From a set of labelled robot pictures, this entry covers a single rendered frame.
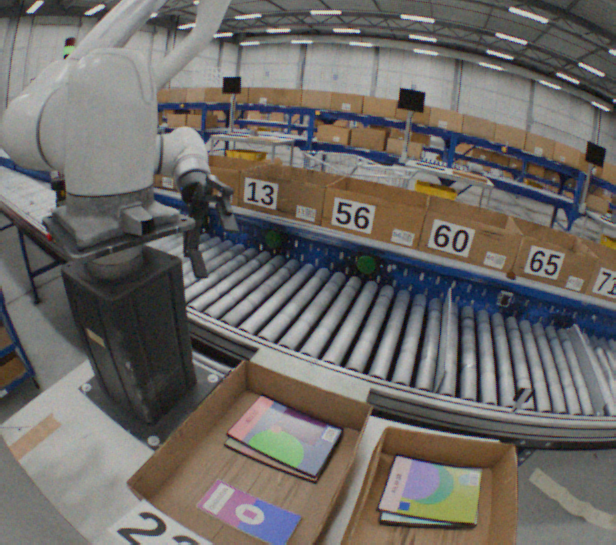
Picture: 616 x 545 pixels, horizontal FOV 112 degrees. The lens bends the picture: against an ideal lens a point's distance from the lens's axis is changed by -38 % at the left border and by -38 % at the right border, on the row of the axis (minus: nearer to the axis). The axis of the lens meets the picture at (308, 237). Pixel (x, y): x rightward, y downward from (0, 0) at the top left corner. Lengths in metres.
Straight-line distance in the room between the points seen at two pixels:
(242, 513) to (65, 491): 0.35
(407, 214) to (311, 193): 0.38
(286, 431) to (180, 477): 0.23
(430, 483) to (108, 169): 0.72
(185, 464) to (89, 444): 0.21
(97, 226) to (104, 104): 0.17
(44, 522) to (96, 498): 0.97
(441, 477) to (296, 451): 0.28
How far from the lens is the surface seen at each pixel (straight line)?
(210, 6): 0.91
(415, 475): 0.64
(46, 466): 0.76
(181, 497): 0.63
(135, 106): 0.47
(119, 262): 0.54
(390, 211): 1.23
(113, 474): 0.69
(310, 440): 0.66
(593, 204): 6.28
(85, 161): 0.48
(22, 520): 1.69
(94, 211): 0.49
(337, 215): 1.28
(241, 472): 0.64
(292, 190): 1.33
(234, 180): 1.47
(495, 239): 1.26
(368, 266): 1.23
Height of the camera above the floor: 1.34
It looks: 22 degrees down
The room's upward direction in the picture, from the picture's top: 6 degrees clockwise
